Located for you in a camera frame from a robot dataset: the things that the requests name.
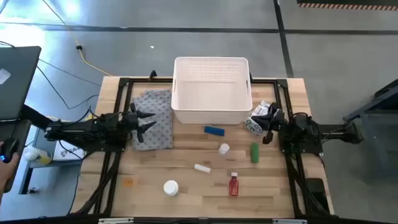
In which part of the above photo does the silver metal bracket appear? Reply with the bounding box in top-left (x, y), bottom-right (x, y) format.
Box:
top-left (272, 218), bottom-right (308, 224)
top-left (98, 217), bottom-right (134, 224)

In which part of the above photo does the dark blue metal cart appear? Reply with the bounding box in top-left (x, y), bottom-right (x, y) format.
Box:
top-left (343, 79), bottom-right (398, 183)

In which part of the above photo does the white perforated plastic basket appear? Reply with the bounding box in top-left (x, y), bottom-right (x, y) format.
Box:
top-left (170, 56), bottom-right (253, 125)

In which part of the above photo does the grey patterned folded cloth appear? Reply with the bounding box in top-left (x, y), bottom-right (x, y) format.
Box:
top-left (131, 88), bottom-right (174, 152)

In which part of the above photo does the white cardboard box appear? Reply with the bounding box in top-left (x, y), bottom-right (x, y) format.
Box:
top-left (52, 139), bottom-right (86, 162)

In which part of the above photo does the grey low side table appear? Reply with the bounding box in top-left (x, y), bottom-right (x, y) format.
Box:
top-left (18, 127), bottom-right (85, 195)

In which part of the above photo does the yellow floor cable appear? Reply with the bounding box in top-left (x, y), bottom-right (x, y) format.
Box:
top-left (42, 0), bottom-right (113, 77)

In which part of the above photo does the large white pill bottle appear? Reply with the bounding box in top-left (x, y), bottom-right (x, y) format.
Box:
top-left (163, 179), bottom-right (180, 197)

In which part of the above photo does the red liquid medicine bottle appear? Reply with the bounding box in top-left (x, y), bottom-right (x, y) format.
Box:
top-left (228, 172), bottom-right (239, 197)

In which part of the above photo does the white gauze roll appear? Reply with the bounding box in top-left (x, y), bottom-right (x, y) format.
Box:
top-left (193, 163), bottom-right (212, 174)

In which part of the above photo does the dark grey laptop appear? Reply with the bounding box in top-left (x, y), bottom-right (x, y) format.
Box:
top-left (0, 45), bottom-right (42, 121)

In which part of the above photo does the black floor cable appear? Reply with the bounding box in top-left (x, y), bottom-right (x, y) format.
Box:
top-left (35, 65), bottom-right (100, 110)
top-left (37, 58), bottom-right (102, 86)

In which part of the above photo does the small white pill bottle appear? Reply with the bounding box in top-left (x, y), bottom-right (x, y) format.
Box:
top-left (218, 142), bottom-right (231, 156)

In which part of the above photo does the person's hand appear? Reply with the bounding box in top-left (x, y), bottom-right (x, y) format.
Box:
top-left (0, 141), bottom-right (20, 203)

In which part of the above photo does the white yellow spray bottle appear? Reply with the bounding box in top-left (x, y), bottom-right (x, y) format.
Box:
top-left (23, 146), bottom-right (53, 166)

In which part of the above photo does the black diagonal strut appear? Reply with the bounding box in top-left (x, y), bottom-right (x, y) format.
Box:
top-left (20, 104), bottom-right (53, 130)

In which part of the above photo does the orange black hazard strip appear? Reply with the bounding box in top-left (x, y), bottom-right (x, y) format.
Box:
top-left (298, 2), bottom-right (398, 12)

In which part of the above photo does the black aluminium table frame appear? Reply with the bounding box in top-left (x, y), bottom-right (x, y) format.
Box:
top-left (70, 77), bottom-right (335, 218)

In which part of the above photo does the white patterned supply packet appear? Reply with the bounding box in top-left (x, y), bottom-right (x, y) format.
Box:
top-left (243, 99), bottom-right (274, 137)

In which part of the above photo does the black computer mouse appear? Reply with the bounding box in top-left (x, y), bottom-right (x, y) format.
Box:
top-left (0, 138), bottom-right (19, 164)

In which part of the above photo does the black power brick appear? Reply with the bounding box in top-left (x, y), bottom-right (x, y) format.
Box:
top-left (305, 177), bottom-right (328, 212)

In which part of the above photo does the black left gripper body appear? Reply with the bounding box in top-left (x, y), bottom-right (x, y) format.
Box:
top-left (120, 103), bottom-right (144, 144)

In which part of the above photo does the black desk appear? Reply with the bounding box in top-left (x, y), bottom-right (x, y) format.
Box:
top-left (0, 119), bottom-right (32, 194)

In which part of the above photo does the blue rectangular block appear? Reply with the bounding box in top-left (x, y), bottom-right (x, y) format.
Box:
top-left (203, 125), bottom-right (226, 137)

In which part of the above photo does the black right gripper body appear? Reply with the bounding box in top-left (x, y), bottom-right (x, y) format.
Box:
top-left (262, 103), bottom-right (285, 144)

